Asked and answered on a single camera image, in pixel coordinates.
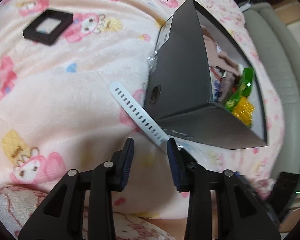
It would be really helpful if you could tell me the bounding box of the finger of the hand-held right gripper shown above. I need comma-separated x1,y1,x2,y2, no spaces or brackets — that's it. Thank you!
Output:
234,171,281,230

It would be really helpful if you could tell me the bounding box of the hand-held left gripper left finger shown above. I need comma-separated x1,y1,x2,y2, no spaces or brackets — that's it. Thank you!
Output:
18,137,135,240

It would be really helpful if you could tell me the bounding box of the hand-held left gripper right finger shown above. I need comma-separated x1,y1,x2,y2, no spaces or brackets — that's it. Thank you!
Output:
166,139,282,240

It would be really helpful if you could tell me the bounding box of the white watch strap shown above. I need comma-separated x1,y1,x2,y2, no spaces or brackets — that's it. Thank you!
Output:
109,81,184,153

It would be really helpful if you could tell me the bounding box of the black cardboard box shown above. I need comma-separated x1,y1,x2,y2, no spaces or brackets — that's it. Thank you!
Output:
143,0,268,150

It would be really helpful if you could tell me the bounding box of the green yellow snack packet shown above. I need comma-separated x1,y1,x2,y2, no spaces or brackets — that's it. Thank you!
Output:
224,67,256,128

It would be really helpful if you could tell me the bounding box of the blue white packet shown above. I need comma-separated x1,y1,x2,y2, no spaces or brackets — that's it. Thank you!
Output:
210,66,227,103

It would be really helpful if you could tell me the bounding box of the pink printed blanket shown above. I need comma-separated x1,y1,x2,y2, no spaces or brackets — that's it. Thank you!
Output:
0,0,285,220

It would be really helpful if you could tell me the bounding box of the clear plastic wrap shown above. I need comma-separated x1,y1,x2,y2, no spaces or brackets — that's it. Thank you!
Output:
146,50,161,70

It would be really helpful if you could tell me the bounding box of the white pink plush blanket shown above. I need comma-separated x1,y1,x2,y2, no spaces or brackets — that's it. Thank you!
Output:
0,184,185,240

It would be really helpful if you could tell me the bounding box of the pink cloth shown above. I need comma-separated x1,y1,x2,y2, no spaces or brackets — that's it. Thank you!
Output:
201,25,244,77

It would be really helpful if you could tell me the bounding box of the small black square box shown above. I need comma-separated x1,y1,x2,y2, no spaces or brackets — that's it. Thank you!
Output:
23,10,74,46

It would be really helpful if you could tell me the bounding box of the grey padded frame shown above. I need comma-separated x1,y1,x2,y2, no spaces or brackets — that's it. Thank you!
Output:
242,2,300,180

